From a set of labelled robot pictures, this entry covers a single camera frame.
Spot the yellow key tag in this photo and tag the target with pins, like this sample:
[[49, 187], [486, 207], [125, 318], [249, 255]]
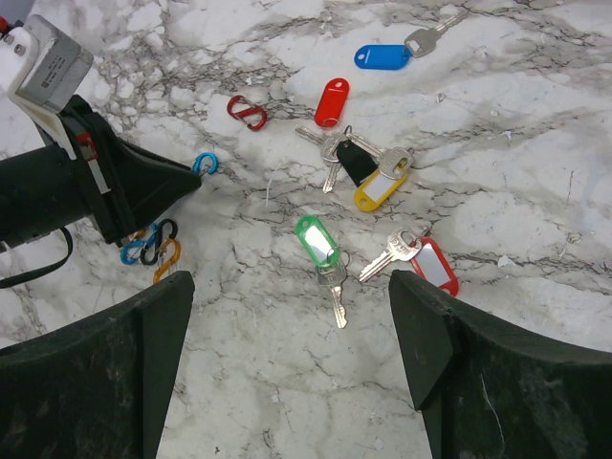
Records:
[[375, 190]]

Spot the orange S carabiner upper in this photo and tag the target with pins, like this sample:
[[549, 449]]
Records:
[[137, 235]]

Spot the green key tag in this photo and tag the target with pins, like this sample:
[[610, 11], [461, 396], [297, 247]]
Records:
[[317, 241]]

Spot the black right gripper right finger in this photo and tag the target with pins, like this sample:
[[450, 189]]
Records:
[[487, 388]]

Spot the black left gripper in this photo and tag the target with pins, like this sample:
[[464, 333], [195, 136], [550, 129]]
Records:
[[117, 185]]

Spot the orange S carabiner lower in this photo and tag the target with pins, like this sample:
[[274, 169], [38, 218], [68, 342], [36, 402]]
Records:
[[170, 253]]

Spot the solid red key tag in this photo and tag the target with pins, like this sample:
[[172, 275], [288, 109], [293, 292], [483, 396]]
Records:
[[331, 102]]

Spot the orange s carabiner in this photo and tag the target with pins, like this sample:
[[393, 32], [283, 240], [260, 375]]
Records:
[[170, 253], [137, 235]]

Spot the silver key on solid red tag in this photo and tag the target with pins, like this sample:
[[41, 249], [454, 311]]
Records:
[[329, 154]]

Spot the blue key tag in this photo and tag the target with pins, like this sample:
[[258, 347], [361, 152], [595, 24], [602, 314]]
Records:
[[382, 57]]

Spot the silver key under black tag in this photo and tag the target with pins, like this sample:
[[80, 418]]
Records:
[[311, 136]]

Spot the red S carabiner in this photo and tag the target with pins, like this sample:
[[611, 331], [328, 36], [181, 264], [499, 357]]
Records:
[[252, 115]]

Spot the blue s carabiner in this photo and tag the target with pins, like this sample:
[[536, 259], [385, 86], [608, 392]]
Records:
[[206, 163], [131, 252]]

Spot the red key tag white label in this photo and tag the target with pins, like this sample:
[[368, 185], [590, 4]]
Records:
[[431, 265]]

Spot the silver key on blue tag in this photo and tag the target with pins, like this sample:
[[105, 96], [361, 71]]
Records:
[[423, 41]]

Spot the black S carabiner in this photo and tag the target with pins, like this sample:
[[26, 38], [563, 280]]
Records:
[[152, 248]]

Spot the blue S carabiner in chain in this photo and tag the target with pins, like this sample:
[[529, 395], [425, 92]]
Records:
[[131, 252]]

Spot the black key tag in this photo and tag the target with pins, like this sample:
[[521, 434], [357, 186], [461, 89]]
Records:
[[357, 163]]

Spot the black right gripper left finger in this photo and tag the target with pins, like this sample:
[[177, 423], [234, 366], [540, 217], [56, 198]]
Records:
[[101, 386]]

